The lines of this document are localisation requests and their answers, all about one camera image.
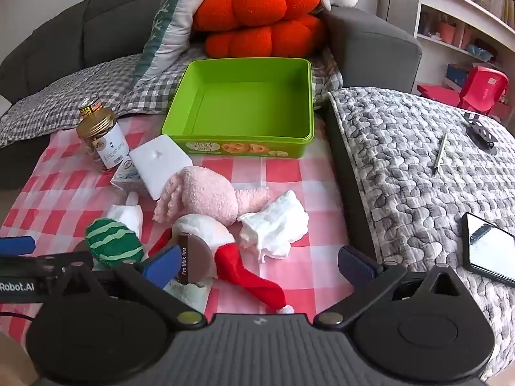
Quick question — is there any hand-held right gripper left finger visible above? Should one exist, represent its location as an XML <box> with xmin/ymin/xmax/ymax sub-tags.
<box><xmin>54</xmin><ymin>245</ymin><xmax>206</xmax><ymax>327</ymax></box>

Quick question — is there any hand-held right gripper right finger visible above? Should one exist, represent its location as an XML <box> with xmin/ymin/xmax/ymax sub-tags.
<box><xmin>314</xmin><ymin>245</ymin><xmax>472</xmax><ymax>329</ymax></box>

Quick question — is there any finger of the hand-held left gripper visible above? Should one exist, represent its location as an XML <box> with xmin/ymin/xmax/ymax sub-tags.
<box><xmin>0</xmin><ymin>236</ymin><xmax>36</xmax><ymax>255</ymax></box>

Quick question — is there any brown round milk tea plush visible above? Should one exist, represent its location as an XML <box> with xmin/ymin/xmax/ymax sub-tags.
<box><xmin>177</xmin><ymin>234</ymin><xmax>216</xmax><ymax>286</ymax></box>

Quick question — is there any green plastic box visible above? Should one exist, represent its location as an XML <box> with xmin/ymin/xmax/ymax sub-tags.
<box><xmin>161</xmin><ymin>58</ymin><xmax>315</xmax><ymax>159</ymax></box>

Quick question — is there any mint green fluffy cloth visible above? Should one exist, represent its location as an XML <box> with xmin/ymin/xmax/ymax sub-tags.
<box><xmin>163</xmin><ymin>277</ymin><xmax>210</xmax><ymax>314</ymax></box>

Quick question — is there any green striped watermelon plush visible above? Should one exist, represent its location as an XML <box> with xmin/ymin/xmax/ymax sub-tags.
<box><xmin>84</xmin><ymin>218</ymin><xmax>145</xmax><ymax>268</ymax></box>

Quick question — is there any white tissue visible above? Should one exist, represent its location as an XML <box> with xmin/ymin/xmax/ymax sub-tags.
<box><xmin>107</xmin><ymin>192</ymin><xmax>143</xmax><ymax>238</ymax></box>

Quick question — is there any pink plush toy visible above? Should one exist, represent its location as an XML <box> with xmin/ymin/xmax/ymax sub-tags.
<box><xmin>153</xmin><ymin>166</ymin><xmax>271</xmax><ymax>226</ymax></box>

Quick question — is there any red white santa hat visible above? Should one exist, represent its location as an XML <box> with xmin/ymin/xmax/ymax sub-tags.
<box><xmin>148</xmin><ymin>214</ymin><xmax>296</xmax><ymax>315</ymax></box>

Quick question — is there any small white carton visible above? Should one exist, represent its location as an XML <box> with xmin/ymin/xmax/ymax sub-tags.
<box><xmin>110</xmin><ymin>157</ymin><xmax>143</xmax><ymax>191</ymax></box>

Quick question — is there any white carton box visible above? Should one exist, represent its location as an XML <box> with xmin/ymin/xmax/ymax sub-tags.
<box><xmin>129</xmin><ymin>134</ymin><xmax>194</xmax><ymax>201</ymax></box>

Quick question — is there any red white checked cloth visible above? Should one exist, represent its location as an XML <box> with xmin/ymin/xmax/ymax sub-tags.
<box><xmin>0</xmin><ymin>113</ymin><xmax>355</xmax><ymax>334</ymax></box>

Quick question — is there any glass jar with gold lid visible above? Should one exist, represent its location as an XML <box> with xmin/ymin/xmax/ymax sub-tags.
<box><xmin>76</xmin><ymin>108</ymin><xmax>130</xmax><ymax>170</ymax></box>

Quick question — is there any black smartphone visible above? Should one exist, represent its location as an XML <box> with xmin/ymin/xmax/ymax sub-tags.
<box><xmin>462</xmin><ymin>212</ymin><xmax>515</xmax><ymax>288</ymax></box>

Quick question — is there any thin pen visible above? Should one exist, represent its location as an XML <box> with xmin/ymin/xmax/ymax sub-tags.
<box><xmin>432</xmin><ymin>133</ymin><xmax>449</xmax><ymax>174</ymax></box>

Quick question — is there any small metal can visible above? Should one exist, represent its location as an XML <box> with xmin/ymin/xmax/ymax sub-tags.
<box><xmin>78</xmin><ymin>96</ymin><xmax>101</xmax><ymax>120</ymax></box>

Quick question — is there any grey checked blanket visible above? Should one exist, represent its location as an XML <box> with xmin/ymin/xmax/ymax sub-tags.
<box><xmin>0</xmin><ymin>42</ymin><xmax>342</xmax><ymax>147</ymax></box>

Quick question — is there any black remote control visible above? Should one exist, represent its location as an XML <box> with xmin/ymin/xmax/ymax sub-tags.
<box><xmin>463</xmin><ymin>113</ymin><xmax>500</xmax><ymax>153</ymax></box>

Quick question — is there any blue box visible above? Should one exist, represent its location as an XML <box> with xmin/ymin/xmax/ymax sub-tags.
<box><xmin>446</xmin><ymin>63</ymin><xmax>469</xmax><ymax>85</ymax></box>

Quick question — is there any red plastic chair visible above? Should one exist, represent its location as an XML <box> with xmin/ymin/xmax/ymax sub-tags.
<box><xmin>416</xmin><ymin>65</ymin><xmax>510</xmax><ymax>117</ymax></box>

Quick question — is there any grey sofa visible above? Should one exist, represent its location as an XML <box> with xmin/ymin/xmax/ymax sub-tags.
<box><xmin>0</xmin><ymin>0</ymin><xmax>423</xmax><ymax>189</ymax></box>

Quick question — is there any orange pumpkin cushion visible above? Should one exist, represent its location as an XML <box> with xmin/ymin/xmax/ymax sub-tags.
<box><xmin>204</xmin><ymin>14</ymin><xmax>327</xmax><ymax>58</ymax></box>
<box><xmin>192</xmin><ymin>0</ymin><xmax>322</xmax><ymax>33</ymax></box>

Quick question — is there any white pillow with teal edge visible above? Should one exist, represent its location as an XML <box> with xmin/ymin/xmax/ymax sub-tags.
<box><xmin>133</xmin><ymin>0</ymin><xmax>220</xmax><ymax>89</ymax></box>

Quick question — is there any pink pen holder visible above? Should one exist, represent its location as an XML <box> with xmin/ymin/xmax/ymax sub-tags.
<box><xmin>438</xmin><ymin>22</ymin><xmax>457</xmax><ymax>45</ymax></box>

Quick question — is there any black cable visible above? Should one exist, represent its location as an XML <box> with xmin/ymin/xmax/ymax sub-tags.
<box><xmin>0</xmin><ymin>311</ymin><xmax>41</xmax><ymax>323</ymax></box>

